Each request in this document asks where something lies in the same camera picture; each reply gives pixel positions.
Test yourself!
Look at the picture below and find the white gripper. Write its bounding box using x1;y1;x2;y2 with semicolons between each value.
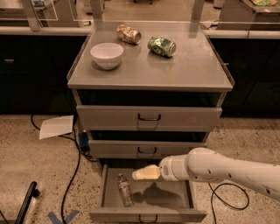
132;155;189;181

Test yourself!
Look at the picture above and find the clear plastic water bottle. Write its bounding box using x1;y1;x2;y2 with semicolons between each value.
117;173;134;207

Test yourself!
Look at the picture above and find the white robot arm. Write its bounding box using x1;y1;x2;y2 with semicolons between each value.
132;148;280;200

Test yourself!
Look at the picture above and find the bottom grey drawer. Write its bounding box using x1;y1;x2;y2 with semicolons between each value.
89;161;207;224

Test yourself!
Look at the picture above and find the grey drawer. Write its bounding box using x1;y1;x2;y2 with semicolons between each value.
89;161;207;224
76;105;221;131
88;140;207;159

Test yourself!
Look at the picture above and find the middle grey drawer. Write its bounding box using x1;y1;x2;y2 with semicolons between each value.
88;140;207;159

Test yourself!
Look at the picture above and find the top grey drawer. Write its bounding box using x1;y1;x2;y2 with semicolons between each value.
76;105;221;131

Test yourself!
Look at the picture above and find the grey metal drawer cabinet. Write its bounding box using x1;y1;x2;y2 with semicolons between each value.
66;20;235;176

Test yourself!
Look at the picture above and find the long white counter ledge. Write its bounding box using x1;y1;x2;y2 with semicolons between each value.
0;26;280;39

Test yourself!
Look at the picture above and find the blue power box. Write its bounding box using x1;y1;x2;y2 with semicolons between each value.
78;132;88;148

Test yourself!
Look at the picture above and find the white paper sheet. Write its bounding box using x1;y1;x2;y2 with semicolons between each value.
39;115;74;139

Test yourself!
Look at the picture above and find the black bar lower left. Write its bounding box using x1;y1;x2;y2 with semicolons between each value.
14;181;40;224

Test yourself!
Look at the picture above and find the white ceramic bowl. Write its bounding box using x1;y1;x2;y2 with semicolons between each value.
90;43;124;70

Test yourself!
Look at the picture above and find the green soda can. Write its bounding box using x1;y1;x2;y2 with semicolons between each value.
148;37;177;58

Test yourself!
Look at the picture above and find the crushed orange soda can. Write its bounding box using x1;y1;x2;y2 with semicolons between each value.
116;24;142;45

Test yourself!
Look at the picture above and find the black cable right floor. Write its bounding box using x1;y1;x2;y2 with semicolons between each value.
207;182;250;224

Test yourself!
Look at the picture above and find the black cable floor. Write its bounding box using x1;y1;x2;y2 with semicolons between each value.
30;114;97;224
207;182;250;224

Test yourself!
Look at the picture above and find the black cable left floor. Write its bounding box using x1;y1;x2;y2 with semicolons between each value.
30;114;97;224

